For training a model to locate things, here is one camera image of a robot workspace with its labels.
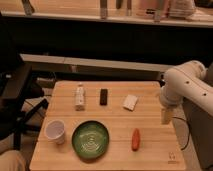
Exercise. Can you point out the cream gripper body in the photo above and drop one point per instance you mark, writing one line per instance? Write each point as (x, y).
(166, 115)

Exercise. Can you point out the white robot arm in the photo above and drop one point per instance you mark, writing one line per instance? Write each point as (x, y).
(185, 81)

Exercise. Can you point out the green ceramic bowl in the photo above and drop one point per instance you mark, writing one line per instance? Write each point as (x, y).
(90, 140)

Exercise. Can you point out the orange carrot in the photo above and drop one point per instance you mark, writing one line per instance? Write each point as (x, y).
(136, 140)

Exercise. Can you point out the white sponge block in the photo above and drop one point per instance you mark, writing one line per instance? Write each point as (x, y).
(130, 102)

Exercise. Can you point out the black rectangular bar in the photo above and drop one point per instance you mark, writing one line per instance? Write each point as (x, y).
(103, 96)

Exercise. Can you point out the small white bottle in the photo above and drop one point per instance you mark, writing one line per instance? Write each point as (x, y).
(80, 97)

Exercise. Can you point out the black office chair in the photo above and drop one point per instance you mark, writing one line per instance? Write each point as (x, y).
(17, 83)

